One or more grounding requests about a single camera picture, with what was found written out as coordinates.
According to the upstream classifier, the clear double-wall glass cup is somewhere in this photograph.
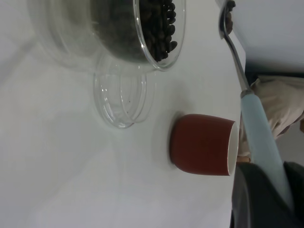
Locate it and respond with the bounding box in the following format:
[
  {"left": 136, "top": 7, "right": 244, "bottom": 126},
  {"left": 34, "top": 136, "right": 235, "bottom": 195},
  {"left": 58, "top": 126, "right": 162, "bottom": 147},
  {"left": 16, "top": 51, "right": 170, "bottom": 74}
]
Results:
[{"left": 28, "top": 0, "right": 186, "bottom": 72}]

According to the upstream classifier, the small scoop of coffee beans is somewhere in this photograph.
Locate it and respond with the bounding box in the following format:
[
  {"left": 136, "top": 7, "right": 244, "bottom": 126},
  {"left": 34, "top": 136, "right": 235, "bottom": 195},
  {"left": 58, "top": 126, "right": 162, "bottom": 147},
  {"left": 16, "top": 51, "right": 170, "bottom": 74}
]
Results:
[{"left": 225, "top": 0, "right": 237, "bottom": 34}]

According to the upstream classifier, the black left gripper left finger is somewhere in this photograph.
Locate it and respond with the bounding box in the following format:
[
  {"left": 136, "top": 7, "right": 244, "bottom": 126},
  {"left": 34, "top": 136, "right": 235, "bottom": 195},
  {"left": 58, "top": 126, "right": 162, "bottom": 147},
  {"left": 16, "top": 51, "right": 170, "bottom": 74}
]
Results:
[{"left": 230, "top": 163, "right": 295, "bottom": 228}]

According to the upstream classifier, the beige fabric object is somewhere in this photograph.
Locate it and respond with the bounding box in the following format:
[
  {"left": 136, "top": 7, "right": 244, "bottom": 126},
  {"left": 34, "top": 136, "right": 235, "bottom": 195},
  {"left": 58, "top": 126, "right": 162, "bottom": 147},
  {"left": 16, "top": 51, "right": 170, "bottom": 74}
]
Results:
[{"left": 251, "top": 75, "right": 304, "bottom": 138}]

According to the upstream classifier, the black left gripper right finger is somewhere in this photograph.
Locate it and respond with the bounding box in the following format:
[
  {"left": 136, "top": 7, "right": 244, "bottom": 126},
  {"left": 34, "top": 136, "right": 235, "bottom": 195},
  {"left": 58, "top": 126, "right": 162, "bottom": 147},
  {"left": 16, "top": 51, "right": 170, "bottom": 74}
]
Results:
[{"left": 284, "top": 161, "right": 304, "bottom": 228}]

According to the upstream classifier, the pile of dark coffee beans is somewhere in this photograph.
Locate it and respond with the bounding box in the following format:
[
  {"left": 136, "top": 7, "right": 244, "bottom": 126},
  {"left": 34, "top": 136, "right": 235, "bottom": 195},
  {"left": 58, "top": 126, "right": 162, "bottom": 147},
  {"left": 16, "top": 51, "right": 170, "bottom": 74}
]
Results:
[{"left": 91, "top": 0, "right": 178, "bottom": 63}]

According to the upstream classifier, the metal spoon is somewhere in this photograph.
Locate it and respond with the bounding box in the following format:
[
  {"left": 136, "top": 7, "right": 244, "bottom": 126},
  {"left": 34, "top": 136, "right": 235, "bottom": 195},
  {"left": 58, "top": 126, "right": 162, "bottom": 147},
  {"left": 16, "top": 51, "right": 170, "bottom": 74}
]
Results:
[{"left": 218, "top": 0, "right": 295, "bottom": 212}]

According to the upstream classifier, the clear round glass dish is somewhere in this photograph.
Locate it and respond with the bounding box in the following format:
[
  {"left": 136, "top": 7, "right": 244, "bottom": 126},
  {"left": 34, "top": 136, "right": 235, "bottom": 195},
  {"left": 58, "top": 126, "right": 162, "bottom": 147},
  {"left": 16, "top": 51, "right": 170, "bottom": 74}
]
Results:
[{"left": 92, "top": 53, "right": 156, "bottom": 129}]

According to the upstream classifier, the red ceramic mug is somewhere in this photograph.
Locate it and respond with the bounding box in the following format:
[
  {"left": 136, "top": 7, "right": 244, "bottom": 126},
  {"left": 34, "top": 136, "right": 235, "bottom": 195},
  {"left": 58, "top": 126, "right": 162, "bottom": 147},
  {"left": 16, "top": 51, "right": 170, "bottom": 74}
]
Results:
[{"left": 168, "top": 113, "right": 252, "bottom": 177}]

